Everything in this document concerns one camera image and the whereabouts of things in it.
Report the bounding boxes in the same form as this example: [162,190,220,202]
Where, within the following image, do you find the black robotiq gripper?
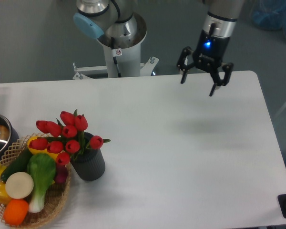
[176,36,235,97]

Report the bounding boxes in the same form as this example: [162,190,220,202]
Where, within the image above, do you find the dark grey ribbed vase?
[71,132,105,181]

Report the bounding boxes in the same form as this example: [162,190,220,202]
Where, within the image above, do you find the red tulip bouquet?
[29,110,111,165]

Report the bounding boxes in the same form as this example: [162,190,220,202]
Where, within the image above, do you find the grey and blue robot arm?
[73,0,243,90]

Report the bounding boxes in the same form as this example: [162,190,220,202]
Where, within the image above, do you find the blue plastic bag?
[250,0,286,39]

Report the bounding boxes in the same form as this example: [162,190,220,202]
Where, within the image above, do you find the purple red radish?
[54,164,69,184]

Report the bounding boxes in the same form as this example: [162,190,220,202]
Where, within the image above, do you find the green bok choy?
[27,153,56,213]

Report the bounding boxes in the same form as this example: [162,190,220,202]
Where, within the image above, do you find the yellow squash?
[27,136,58,160]

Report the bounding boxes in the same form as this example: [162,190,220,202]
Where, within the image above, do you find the woven wicker basket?
[0,133,71,229]

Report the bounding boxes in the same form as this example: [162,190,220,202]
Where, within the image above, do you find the dark green cucumber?
[0,148,33,182]

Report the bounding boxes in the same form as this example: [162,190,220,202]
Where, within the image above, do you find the round white bun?
[5,172,34,199]

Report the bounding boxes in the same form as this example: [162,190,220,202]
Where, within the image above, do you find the orange fruit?
[3,199,29,226]

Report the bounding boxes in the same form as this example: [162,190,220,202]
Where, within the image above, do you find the yellow bell pepper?
[0,181,12,205]

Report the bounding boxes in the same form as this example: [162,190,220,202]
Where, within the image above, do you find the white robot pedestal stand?
[73,45,159,80]

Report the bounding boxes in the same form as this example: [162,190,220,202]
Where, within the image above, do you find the black cable on pedestal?
[110,37,122,78]

